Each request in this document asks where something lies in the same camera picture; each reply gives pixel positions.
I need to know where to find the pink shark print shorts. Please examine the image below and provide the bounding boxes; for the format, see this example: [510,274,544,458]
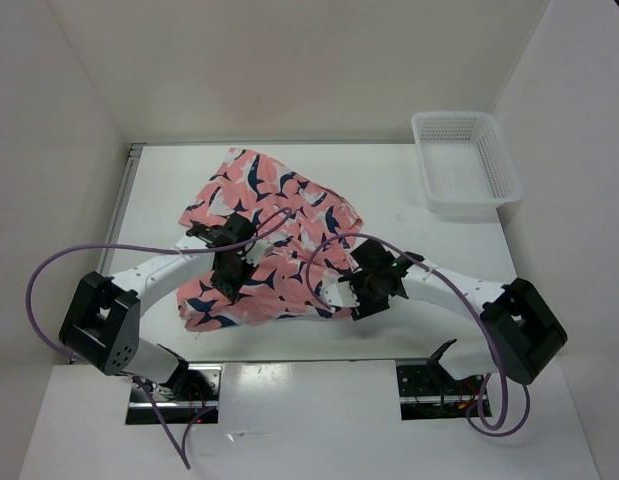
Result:
[176,148,363,332]

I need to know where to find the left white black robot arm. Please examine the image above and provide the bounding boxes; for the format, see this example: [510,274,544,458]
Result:
[59,214,270,400]

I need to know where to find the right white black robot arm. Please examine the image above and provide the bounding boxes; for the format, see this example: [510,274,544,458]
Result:
[340,239,568,393]

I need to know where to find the white plastic mesh basket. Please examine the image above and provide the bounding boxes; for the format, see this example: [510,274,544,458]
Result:
[411,111,523,217]

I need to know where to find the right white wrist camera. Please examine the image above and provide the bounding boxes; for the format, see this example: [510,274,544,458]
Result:
[321,281,360,309]

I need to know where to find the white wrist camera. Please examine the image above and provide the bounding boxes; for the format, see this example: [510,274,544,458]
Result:
[321,281,360,309]
[243,240,273,266]

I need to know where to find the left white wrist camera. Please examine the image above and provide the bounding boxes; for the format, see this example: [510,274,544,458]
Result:
[243,240,273,266]

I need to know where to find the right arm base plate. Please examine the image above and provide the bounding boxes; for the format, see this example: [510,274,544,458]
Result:
[395,360,484,421]

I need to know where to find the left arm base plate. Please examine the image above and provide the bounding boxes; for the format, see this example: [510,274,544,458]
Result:
[125,364,223,425]

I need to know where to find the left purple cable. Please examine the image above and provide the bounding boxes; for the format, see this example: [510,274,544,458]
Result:
[27,207,298,470]

